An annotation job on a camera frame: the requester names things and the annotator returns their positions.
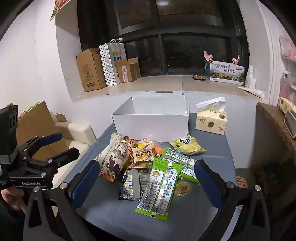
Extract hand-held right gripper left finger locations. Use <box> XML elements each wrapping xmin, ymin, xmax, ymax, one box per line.
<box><xmin>23</xmin><ymin>159</ymin><xmax>100</xmax><ymax>241</ymax></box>

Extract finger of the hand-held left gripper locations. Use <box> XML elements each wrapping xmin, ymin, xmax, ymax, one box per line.
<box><xmin>29</xmin><ymin>148</ymin><xmax>80</xmax><ymax>168</ymax></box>
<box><xmin>18</xmin><ymin>133</ymin><xmax>62</xmax><ymax>158</ymax></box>

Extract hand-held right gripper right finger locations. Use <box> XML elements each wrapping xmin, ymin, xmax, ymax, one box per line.
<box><xmin>194</xmin><ymin>159</ymin><xmax>271</xmax><ymax>241</ymax></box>

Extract round clear cookie packet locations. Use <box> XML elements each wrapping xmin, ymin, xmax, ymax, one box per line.
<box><xmin>173</xmin><ymin>181</ymin><xmax>193</xmax><ymax>197</ymax></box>

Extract green white snack packet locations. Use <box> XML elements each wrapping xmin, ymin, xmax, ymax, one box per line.
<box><xmin>161</xmin><ymin>148</ymin><xmax>208</xmax><ymax>184</ymax></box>

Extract brown white patterned snack packet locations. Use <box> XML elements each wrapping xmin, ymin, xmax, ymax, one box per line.
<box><xmin>99</xmin><ymin>138</ymin><xmax>136</xmax><ymax>183</ymax></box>

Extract yellow chip packet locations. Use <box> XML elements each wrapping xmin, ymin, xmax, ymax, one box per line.
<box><xmin>169</xmin><ymin>135</ymin><xmax>207</xmax><ymax>155</ymax></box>

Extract grey black snack packet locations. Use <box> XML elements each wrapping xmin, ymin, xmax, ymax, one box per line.
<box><xmin>118</xmin><ymin>169</ymin><xmax>151</xmax><ymax>201</ymax></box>

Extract large green snack packet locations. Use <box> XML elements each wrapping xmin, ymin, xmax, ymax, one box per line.
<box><xmin>135</xmin><ymin>158</ymin><xmax>181</xmax><ymax>221</ymax></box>

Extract orange snack packet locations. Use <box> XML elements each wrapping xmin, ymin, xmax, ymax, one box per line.
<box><xmin>152</xmin><ymin>142</ymin><xmax>165</xmax><ymax>156</ymax></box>

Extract brown label snack packet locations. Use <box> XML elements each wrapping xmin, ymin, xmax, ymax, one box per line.
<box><xmin>131</xmin><ymin>148</ymin><xmax>154</xmax><ymax>163</ymax></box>

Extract small yellow snack packet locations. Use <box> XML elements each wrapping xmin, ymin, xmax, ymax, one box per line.
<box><xmin>136</xmin><ymin>138</ymin><xmax>153</xmax><ymax>149</ymax></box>

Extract white cardboard box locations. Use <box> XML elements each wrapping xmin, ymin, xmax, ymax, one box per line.
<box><xmin>112</xmin><ymin>93</ymin><xmax>189</xmax><ymax>142</ymax></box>

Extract person's left forearm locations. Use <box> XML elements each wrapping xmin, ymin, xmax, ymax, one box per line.
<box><xmin>0</xmin><ymin>200</ymin><xmax>26</xmax><ymax>241</ymax></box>

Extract person's left hand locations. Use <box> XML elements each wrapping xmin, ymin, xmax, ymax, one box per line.
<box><xmin>1</xmin><ymin>185</ymin><xmax>25</xmax><ymax>210</ymax></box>

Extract cream sofa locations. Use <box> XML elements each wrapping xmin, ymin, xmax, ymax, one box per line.
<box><xmin>55</xmin><ymin>121</ymin><xmax>97</xmax><ymax>154</ymax></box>

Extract orange patterned slipper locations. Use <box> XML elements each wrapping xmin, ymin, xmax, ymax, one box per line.
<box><xmin>236</xmin><ymin>176</ymin><xmax>248</xmax><ymax>189</ymax></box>

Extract cream tissue pack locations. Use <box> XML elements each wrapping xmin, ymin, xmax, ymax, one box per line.
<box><xmin>195</xmin><ymin>97</ymin><xmax>228</xmax><ymax>135</ymax></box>

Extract large cardboard box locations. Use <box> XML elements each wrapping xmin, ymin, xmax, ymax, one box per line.
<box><xmin>76</xmin><ymin>48</ymin><xmax>107</xmax><ymax>92</ymax></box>

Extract brown cabinet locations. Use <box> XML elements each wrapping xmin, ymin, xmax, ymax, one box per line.
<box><xmin>255</xmin><ymin>102</ymin><xmax>296</xmax><ymax>167</ymax></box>

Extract dotted paper shopping bag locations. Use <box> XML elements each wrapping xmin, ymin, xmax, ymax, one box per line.
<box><xmin>99</xmin><ymin>38</ymin><xmax>127</xmax><ymax>87</ymax></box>

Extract small cardboard box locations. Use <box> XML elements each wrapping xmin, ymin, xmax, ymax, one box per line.
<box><xmin>114</xmin><ymin>57</ymin><xmax>141</xmax><ymax>83</ymax></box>

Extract white device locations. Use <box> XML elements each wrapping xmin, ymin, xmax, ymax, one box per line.
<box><xmin>283</xmin><ymin>110</ymin><xmax>296</xmax><ymax>139</ymax></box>

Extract white paper roll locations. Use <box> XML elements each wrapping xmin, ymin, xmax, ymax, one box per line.
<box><xmin>238</xmin><ymin>86</ymin><xmax>264</xmax><ymax>98</ymax></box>

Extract yellow tissue pack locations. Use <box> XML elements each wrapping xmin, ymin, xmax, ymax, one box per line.
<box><xmin>277</xmin><ymin>97</ymin><xmax>295</xmax><ymax>115</ymax></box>

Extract landscape printed carton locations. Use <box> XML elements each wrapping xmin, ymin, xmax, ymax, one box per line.
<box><xmin>209</xmin><ymin>61</ymin><xmax>245</xmax><ymax>84</ymax></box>

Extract dark window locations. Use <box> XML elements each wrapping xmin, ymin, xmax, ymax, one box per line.
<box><xmin>80</xmin><ymin>0</ymin><xmax>250</xmax><ymax>77</ymax></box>

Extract pink shelf items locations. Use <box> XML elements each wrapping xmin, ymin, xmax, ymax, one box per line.
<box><xmin>279</xmin><ymin>35</ymin><xmax>296</xmax><ymax>61</ymax></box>

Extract wall poster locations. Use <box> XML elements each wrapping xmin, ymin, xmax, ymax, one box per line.
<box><xmin>50</xmin><ymin>0</ymin><xmax>73</xmax><ymax>21</ymax></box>

